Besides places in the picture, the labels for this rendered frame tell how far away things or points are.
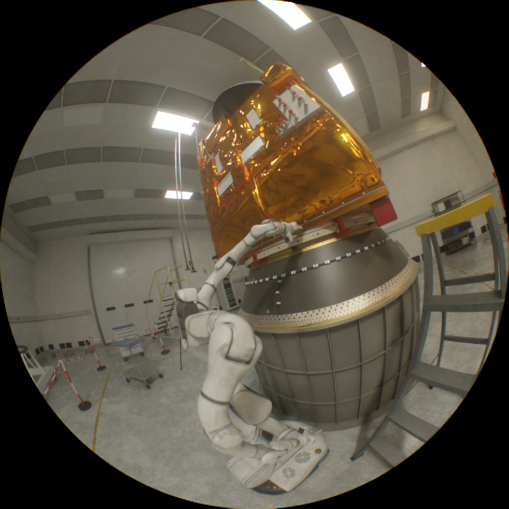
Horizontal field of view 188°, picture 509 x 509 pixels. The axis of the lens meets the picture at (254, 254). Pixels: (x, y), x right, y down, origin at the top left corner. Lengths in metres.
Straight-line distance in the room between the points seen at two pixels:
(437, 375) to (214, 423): 0.81
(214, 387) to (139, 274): 7.97
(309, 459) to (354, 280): 1.20
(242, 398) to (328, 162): 1.32
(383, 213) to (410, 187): 5.96
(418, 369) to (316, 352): 0.64
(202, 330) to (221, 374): 0.16
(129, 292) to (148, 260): 1.93
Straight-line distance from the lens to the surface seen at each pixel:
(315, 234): 1.11
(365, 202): 1.05
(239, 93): 2.80
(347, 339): 1.04
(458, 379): 0.86
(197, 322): 0.47
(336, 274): 1.02
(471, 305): 0.70
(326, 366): 1.15
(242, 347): 0.36
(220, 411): 0.42
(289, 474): 1.30
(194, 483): 1.82
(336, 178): 1.07
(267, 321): 1.13
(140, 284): 8.16
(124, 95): 4.06
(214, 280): 0.85
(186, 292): 0.52
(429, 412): 1.85
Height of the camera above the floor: 1.54
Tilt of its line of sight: 8 degrees up
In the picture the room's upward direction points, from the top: 16 degrees counter-clockwise
